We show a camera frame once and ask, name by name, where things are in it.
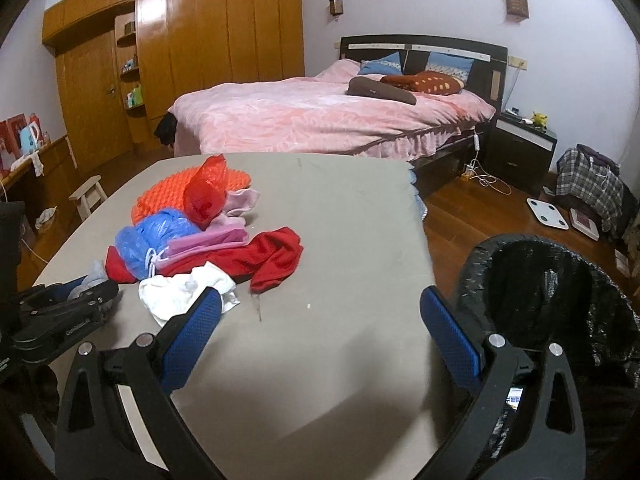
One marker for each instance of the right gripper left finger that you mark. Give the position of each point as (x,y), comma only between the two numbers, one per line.
(94,438)

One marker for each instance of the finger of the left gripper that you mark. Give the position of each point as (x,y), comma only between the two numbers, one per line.
(53,330)
(42,296)

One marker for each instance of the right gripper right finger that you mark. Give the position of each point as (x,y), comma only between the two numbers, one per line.
(524,419)

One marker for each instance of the white cloth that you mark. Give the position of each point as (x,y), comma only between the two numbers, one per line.
(166,297)

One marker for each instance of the blue plastic bag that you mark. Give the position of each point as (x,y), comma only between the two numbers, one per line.
(138,245)

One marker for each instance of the red cloth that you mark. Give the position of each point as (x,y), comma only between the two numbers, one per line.
(265,261)

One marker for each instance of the red plastic bag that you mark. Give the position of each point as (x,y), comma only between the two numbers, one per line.
(206,192)

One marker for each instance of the black lined trash bin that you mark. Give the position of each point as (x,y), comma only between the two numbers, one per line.
(543,296)

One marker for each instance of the small white stool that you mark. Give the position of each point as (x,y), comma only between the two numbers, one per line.
(88,196)

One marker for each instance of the wooden side desk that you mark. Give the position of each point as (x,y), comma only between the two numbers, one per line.
(50,214)

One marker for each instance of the blue white kettle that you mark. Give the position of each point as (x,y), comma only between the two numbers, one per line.
(30,137)

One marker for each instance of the grey table cloth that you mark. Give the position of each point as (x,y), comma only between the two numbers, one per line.
(329,374)

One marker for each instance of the white bathroom scale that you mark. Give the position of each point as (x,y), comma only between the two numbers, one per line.
(547,214)

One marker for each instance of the plaid bag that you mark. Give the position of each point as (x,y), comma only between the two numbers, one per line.
(596,186)

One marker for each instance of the wooden wardrobe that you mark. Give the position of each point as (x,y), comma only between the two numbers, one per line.
(121,63)

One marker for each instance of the black white nightstand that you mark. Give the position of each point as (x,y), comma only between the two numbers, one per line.
(519,154)

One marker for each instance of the yellow plush toy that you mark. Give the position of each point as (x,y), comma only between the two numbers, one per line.
(540,120)

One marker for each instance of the bed with pink cover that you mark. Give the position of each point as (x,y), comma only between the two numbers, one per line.
(317,115)

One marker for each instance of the black bed headboard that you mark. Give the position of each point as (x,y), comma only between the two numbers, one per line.
(487,76)

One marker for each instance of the red dotted cushion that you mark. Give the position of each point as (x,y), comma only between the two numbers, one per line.
(427,82)

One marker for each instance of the brown cushion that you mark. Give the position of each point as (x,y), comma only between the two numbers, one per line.
(369,88)

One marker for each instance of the right blue pillow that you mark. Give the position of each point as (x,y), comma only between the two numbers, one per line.
(448,64)

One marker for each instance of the blue pillow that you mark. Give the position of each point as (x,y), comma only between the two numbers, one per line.
(448,64)
(390,65)

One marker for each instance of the left blue pillow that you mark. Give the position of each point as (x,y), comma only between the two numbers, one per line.
(390,65)

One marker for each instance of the left wall lamp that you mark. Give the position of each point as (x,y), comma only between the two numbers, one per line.
(336,8)

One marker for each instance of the wall lamp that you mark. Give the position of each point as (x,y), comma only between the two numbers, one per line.
(517,9)
(336,8)

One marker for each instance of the right wall lamp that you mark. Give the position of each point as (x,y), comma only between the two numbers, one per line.
(517,9)

